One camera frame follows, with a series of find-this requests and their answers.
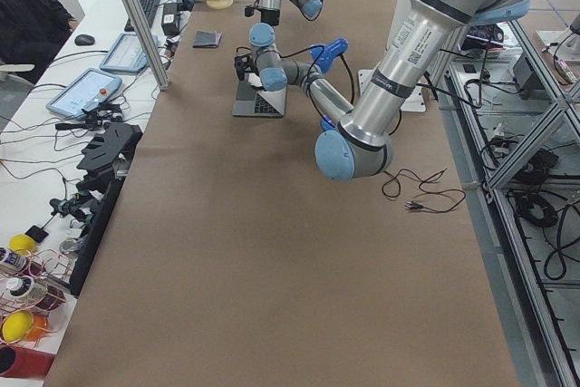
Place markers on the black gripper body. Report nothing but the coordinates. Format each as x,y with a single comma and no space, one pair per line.
249,67
271,17

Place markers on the folded grey cloth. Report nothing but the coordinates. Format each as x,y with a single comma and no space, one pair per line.
206,39

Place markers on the blue teach pendant far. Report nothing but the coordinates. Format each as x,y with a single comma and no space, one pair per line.
125,56

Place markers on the seated person in black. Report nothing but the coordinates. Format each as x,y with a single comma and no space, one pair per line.
33,32

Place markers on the blue teach pendant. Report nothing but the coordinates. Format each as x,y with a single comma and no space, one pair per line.
91,88
125,56

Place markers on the yellow ball back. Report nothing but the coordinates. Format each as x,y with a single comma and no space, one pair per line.
22,244

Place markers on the yellow ball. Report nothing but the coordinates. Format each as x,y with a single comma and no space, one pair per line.
16,326
22,244

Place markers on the grey laptop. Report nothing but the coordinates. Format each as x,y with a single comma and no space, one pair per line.
250,102

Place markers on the black tool holder stand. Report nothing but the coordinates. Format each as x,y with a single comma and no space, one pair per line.
119,138

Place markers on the blue teach pendant near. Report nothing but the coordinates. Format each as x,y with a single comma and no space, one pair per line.
91,88

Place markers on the black keyboard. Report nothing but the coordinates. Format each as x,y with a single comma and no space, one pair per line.
149,8

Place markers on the blue desk lamp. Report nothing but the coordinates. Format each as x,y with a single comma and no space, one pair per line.
329,103

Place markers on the yellow ball front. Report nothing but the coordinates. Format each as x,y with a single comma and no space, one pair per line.
16,326

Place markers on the aluminium frame post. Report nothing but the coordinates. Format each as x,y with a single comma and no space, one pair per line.
142,29

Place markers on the black computer mouse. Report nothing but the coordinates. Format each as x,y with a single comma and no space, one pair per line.
84,40

